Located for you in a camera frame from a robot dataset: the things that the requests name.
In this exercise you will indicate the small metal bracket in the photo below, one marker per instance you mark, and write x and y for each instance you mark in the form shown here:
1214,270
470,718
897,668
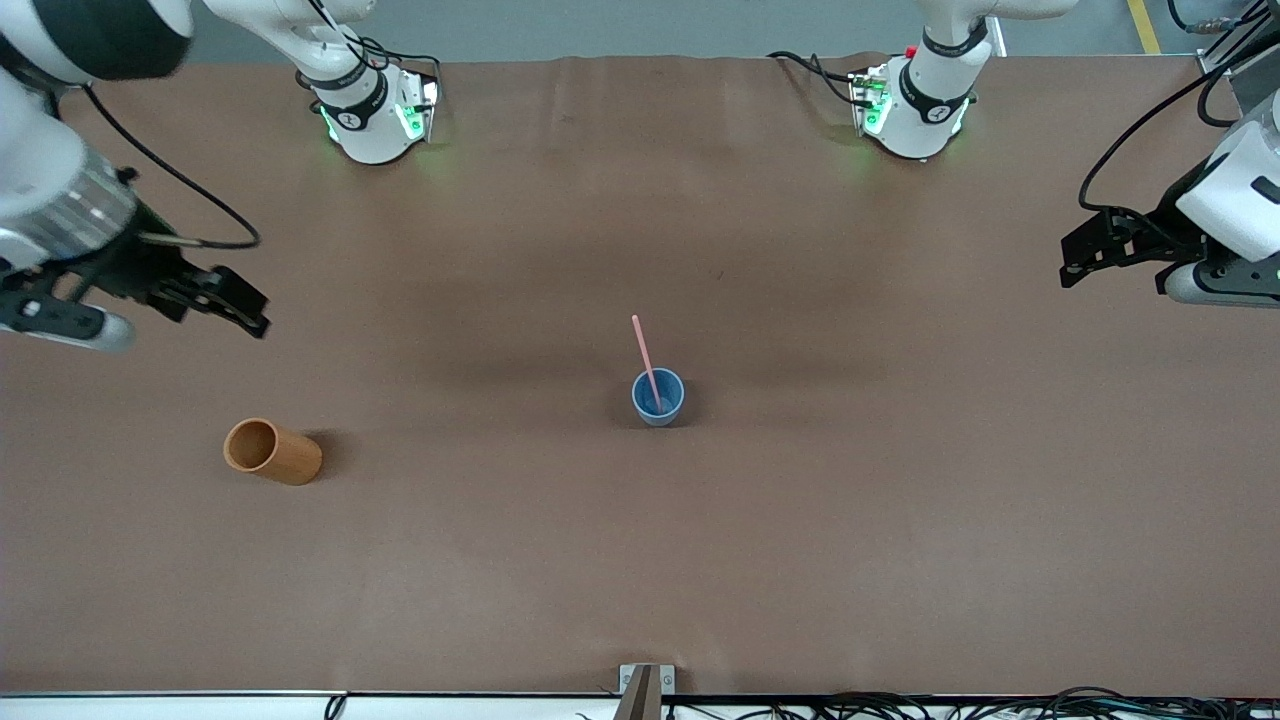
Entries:
668,680

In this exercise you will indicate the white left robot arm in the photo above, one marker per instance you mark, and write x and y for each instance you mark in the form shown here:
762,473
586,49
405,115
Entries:
920,110

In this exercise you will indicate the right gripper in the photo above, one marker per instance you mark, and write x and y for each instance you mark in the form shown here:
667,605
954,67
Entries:
137,268

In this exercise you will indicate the brown wooden cup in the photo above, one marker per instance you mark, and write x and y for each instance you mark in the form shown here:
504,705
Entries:
288,460

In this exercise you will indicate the blue cup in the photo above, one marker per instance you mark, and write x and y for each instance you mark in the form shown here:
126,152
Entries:
672,405

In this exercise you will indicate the white table edge rail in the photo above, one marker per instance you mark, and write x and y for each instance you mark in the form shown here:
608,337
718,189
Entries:
150,708

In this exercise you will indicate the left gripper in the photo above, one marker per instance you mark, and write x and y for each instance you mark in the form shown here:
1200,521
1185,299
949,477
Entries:
1157,226

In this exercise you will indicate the aluminium frame profile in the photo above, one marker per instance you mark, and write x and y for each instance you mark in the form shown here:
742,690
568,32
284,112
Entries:
1212,62

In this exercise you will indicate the pink chopstick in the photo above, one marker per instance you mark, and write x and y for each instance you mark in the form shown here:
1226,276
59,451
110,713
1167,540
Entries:
643,350

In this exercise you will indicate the brown post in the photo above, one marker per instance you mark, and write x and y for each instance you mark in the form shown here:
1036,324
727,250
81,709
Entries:
640,700

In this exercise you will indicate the brown table cover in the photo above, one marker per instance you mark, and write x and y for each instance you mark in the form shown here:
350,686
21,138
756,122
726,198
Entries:
620,520

